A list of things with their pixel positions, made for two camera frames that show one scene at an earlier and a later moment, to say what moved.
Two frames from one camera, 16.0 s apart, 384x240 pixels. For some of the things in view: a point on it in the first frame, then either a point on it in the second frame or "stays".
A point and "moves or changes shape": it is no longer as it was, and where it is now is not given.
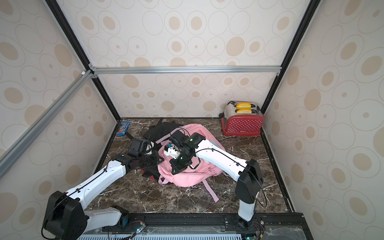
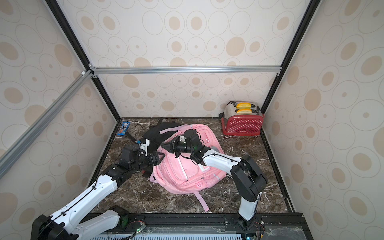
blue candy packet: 124,126 stays
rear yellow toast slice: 243,105 stays
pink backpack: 201,170 moves or changes shape
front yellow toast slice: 244,111 stays
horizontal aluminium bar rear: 186,70 stays
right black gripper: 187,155 to 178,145
